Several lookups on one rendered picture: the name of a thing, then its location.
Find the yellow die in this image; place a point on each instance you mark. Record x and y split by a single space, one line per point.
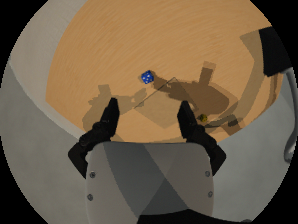
203 118

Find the blue die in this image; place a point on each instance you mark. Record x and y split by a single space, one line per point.
147 77

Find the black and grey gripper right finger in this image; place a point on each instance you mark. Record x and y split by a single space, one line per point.
195 133

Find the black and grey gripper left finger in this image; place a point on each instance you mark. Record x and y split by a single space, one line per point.
101 131

